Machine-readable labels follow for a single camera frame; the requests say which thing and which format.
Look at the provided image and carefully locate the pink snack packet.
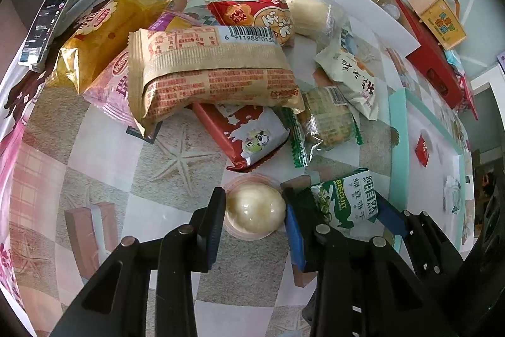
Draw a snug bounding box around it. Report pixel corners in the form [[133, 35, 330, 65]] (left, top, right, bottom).
[[84, 11, 202, 124]]

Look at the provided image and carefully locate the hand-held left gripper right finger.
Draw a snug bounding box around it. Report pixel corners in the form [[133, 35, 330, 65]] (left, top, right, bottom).
[[281, 187, 446, 337]]

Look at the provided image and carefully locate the beige snack packet red print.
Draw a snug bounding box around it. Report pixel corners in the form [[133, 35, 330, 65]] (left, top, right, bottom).
[[128, 24, 306, 137]]

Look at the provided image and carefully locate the white jelly cup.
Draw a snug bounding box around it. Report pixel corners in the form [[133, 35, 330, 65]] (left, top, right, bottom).
[[222, 174, 287, 240]]

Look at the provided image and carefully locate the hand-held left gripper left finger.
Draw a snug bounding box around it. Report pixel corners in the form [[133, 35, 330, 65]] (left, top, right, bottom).
[[49, 187, 227, 337]]

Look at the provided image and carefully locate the red flat box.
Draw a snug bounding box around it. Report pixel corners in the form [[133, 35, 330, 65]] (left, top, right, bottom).
[[394, 0, 467, 112]]

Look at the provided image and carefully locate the yellow carton with handle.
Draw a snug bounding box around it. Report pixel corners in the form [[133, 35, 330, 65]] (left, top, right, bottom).
[[407, 0, 469, 50]]

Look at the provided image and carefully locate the white snack packet orange print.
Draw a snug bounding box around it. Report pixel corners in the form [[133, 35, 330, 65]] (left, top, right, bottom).
[[315, 40, 380, 121]]

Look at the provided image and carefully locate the silver metal bar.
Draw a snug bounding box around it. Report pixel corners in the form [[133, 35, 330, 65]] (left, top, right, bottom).
[[18, 0, 106, 74]]

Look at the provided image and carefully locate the red peanut packet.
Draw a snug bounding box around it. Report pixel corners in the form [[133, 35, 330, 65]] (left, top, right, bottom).
[[207, 0, 295, 48]]

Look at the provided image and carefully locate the teal tray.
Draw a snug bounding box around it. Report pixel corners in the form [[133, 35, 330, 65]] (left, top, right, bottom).
[[388, 87, 475, 251]]

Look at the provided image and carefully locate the bun in clear bag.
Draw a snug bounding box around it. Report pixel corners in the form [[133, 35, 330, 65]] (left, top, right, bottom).
[[281, 0, 345, 46]]

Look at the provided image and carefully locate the green edged clear cookie packet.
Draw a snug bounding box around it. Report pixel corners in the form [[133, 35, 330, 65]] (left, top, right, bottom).
[[281, 85, 364, 169]]

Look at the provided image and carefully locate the small red packet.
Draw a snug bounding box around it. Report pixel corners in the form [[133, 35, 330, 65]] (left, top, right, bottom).
[[415, 131, 431, 167]]

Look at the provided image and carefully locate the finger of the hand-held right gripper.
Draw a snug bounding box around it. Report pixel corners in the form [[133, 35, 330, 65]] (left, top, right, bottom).
[[375, 191, 464, 282]]

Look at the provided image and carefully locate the red white cow print packet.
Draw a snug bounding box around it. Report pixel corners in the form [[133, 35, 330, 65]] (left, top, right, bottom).
[[193, 102, 291, 172]]

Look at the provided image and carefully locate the yellow snack packet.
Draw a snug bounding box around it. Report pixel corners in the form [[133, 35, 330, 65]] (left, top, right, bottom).
[[46, 0, 175, 95]]

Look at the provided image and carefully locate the printed checkered tablecloth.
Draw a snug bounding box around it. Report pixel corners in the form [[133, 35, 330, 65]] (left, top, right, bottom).
[[0, 0, 475, 337]]

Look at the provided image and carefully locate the green biscuit packet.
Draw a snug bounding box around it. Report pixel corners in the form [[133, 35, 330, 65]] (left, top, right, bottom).
[[311, 168, 380, 230]]

